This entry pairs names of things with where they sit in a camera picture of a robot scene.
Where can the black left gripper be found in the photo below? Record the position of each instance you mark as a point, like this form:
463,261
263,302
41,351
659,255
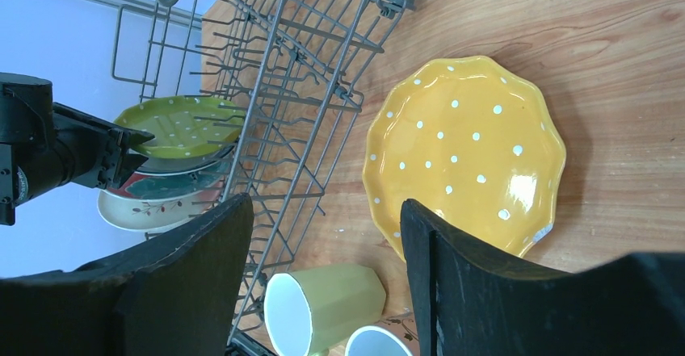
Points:
45,145

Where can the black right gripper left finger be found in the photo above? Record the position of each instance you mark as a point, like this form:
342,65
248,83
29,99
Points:
172,295

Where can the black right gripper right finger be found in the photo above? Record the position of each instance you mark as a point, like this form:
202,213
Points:
471,298

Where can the teal rimmed plate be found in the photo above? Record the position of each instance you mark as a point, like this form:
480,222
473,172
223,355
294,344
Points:
161,166

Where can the red and teal floral plate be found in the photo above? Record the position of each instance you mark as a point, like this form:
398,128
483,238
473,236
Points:
166,186

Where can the cream and pink plate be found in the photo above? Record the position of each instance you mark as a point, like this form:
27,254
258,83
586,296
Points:
154,216

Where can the green scalloped plate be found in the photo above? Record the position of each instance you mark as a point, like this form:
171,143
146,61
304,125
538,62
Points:
184,126

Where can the grey wire dish rack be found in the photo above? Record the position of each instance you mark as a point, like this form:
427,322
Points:
296,68

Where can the yellow polka dot plate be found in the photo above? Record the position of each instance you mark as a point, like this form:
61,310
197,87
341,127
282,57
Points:
472,142

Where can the pink mug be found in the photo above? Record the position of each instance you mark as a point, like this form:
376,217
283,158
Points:
373,340

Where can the yellow mug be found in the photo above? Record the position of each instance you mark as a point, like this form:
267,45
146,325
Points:
307,312

